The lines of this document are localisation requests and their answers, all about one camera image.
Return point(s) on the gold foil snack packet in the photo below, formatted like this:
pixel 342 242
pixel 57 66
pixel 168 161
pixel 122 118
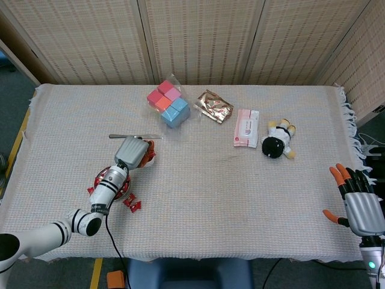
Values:
pixel 213 106

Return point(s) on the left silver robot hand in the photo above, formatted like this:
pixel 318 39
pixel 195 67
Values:
pixel 130 152

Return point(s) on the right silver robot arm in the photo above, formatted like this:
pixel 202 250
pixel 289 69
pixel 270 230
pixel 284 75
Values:
pixel 371 259

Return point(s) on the small steel plate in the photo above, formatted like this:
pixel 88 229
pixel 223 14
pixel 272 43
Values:
pixel 99 176

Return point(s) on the bagged coloured foam cubes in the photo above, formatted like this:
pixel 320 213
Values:
pixel 174 111

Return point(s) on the white woven tablecloth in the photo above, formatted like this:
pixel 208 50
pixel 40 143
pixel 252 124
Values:
pixel 210 195

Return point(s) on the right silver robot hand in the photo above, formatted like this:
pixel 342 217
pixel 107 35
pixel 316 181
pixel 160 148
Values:
pixel 365 213

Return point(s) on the pink wet wipes pack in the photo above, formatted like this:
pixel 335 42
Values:
pixel 246 129

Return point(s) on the orange block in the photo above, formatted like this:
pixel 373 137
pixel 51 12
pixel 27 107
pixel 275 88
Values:
pixel 115 279

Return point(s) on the red candy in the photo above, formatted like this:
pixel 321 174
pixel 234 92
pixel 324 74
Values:
pixel 90 191
pixel 136 206
pixel 130 199
pixel 152 152

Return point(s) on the woven folding screen panel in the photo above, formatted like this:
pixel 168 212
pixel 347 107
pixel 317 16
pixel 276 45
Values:
pixel 90 45
pixel 300 45
pixel 367 75
pixel 204 45

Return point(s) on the white paper cup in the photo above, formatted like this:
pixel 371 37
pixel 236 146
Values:
pixel 152 162

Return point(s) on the brown wooden panel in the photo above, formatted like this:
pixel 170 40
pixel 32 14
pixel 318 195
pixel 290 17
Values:
pixel 18 48

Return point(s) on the steel butter knife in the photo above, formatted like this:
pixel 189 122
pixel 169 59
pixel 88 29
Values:
pixel 117 136

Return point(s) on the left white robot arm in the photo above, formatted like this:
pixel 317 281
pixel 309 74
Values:
pixel 102 192

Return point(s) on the black-haired plush doll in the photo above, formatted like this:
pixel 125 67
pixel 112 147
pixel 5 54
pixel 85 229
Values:
pixel 272 147

